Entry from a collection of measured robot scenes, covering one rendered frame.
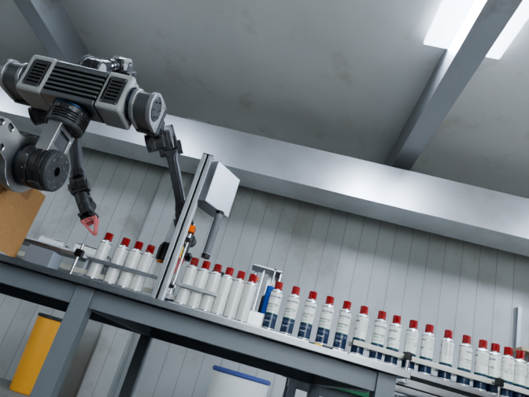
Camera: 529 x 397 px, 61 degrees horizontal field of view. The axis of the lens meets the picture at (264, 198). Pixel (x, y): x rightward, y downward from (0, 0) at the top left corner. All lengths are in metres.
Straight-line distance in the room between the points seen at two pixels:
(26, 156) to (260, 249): 4.02
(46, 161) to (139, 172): 4.38
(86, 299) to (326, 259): 4.10
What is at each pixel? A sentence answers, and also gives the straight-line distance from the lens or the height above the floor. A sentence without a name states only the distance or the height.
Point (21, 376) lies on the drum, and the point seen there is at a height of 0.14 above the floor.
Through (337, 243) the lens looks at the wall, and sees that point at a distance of 5.45.
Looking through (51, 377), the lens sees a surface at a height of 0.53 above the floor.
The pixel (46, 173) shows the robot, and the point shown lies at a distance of 1.60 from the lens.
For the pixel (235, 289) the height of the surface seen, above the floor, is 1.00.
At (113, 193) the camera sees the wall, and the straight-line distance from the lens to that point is 5.93.
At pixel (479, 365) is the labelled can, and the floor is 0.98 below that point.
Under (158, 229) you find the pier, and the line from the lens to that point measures 5.47.
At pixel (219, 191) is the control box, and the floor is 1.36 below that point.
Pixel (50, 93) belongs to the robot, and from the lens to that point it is 1.75.
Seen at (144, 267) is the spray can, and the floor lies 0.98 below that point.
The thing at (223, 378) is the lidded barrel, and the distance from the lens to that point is 4.41.
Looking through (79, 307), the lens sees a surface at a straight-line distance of 1.55.
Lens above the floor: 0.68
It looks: 22 degrees up
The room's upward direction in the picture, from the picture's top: 16 degrees clockwise
